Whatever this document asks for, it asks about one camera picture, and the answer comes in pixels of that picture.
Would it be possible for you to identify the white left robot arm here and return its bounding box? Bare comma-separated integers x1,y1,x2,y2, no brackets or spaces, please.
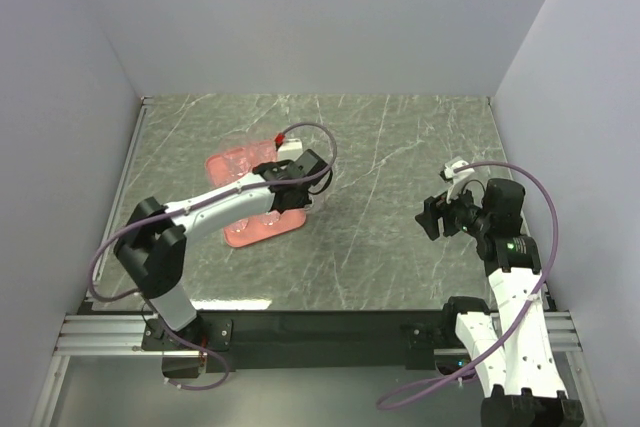
113,149,331,349

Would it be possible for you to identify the pink plastic tray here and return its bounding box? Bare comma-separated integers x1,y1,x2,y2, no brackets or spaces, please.
205,139,306,248

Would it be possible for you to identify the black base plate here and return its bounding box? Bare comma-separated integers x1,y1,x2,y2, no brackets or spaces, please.
141,310,469,378

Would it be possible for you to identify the aluminium mounting rail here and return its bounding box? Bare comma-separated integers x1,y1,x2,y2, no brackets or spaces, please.
29,246,586,427

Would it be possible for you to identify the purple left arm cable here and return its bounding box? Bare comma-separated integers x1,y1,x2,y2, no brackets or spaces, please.
88,122,337,390

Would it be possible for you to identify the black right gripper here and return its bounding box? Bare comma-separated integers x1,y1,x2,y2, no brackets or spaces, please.
414,179,492,240

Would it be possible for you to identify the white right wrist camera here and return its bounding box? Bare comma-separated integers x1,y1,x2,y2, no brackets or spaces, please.
440,157,477,203

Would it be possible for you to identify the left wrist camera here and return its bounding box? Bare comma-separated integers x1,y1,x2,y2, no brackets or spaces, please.
274,133,304,161

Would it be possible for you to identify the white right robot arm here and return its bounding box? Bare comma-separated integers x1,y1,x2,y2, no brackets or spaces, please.
415,178,585,426

